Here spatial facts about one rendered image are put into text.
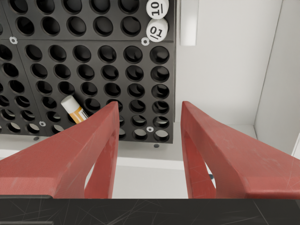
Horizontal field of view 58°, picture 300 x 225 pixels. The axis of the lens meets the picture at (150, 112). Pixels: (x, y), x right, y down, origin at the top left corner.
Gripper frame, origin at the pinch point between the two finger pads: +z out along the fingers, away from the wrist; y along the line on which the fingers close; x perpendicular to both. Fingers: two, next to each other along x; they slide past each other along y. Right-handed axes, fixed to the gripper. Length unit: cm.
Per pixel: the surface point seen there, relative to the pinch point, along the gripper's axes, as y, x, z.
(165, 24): -0.9, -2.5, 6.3
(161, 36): -0.7, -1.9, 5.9
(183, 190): -5.8, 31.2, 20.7
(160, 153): -0.9, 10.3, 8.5
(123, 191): 4.9, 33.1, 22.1
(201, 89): -5.0, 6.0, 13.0
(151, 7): -0.1, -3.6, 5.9
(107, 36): 2.8, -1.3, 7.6
